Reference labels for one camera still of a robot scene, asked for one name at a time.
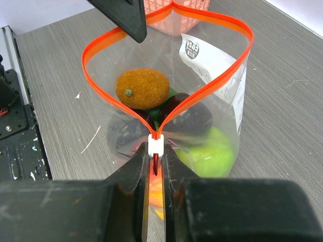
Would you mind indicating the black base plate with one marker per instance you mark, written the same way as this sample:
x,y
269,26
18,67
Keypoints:
x,y
22,151

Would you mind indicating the pink plastic basket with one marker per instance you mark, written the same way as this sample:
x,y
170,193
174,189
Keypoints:
x,y
175,24

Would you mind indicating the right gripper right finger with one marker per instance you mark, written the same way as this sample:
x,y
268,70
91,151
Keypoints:
x,y
233,209

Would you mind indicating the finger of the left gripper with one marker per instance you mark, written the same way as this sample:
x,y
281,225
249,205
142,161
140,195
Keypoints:
x,y
128,15

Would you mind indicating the dark brown toy fruit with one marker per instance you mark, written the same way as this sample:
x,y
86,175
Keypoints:
x,y
125,133

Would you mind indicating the dark green toy avocado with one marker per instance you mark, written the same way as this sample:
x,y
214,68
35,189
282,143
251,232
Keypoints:
x,y
155,112

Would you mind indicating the light green toy apple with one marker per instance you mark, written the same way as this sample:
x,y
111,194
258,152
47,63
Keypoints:
x,y
214,158

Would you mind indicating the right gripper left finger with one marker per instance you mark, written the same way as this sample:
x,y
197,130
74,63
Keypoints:
x,y
113,209

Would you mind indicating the red yellow toy mango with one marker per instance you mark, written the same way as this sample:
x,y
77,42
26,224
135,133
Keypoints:
x,y
156,188

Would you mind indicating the clear zip top bag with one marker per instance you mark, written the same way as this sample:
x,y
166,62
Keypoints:
x,y
171,72

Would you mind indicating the yellow toy pear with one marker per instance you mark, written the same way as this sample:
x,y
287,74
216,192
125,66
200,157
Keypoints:
x,y
159,213

